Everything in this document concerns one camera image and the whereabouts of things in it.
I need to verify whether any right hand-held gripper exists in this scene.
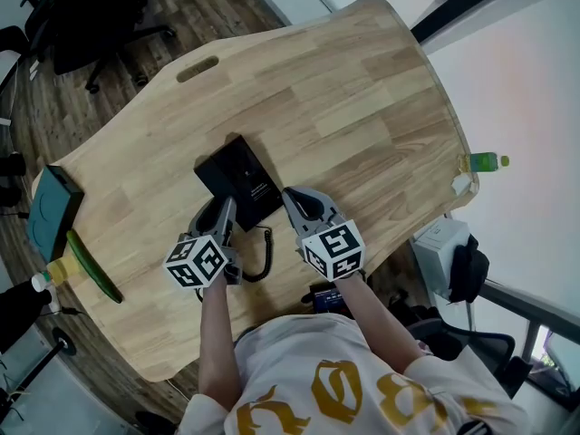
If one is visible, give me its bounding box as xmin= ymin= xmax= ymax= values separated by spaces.
xmin=281 ymin=187 xmax=366 ymax=283

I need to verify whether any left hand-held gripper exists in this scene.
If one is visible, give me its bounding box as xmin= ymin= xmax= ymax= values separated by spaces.
xmin=162 ymin=195 xmax=245 ymax=290

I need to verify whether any person's left forearm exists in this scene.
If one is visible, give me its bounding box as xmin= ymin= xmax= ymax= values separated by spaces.
xmin=198 ymin=274 xmax=244 ymax=412

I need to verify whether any person's right forearm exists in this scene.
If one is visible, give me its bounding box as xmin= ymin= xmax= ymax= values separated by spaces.
xmin=337 ymin=270 xmax=426 ymax=376

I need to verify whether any black box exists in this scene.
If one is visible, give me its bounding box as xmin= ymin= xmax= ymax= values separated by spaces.
xmin=210 ymin=133 xmax=285 ymax=226

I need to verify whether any black device with blue screen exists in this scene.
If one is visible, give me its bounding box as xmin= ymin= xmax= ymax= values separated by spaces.
xmin=310 ymin=283 xmax=353 ymax=319

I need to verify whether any white box appliance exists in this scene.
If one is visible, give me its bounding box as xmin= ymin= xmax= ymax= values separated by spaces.
xmin=412 ymin=217 xmax=472 ymax=302

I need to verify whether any green cucumber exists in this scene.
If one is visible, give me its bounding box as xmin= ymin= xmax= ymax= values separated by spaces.
xmin=66 ymin=229 xmax=124 ymax=305

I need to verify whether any white paper scrap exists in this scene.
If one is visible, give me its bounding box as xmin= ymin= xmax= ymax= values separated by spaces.
xmin=451 ymin=173 xmax=476 ymax=197

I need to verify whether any yellow liquid bottle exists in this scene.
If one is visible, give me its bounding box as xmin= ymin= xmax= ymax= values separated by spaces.
xmin=30 ymin=255 xmax=85 ymax=290

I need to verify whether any teal box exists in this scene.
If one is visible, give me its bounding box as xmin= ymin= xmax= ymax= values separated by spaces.
xmin=25 ymin=164 xmax=86 ymax=265

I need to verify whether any person's white printed shirt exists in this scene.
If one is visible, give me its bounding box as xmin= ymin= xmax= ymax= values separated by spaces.
xmin=176 ymin=313 xmax=531 ymax=435

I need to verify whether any black bag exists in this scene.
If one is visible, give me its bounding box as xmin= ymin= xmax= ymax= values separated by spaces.
xmin=448 ymin=233 xmax=491 ymax=306

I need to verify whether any green drink bottle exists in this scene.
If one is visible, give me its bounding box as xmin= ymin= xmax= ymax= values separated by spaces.
xmin=456 ymin=151 xmax=510 ymax=175

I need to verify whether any black disc base stand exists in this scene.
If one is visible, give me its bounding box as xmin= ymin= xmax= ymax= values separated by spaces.
xmin=0 ymin=326 xmax=79 ymax=407

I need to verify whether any dark blue office chair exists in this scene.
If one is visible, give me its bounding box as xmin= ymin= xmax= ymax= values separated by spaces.
xmin=406 ymin=317 xmax=535 ymax=399

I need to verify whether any black mesh office chair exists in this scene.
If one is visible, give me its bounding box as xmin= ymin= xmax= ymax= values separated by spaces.
xmin=20 ymin=0 xmax=178 ymax=94

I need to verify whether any black cable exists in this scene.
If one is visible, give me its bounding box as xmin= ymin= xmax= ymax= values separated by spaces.
xmin=241 ymin=225 xmax=275 ymax=285

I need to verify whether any black window frame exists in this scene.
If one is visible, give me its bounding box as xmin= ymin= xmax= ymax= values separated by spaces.
xmin=410 ymin=0 xmax=543 ymax=44

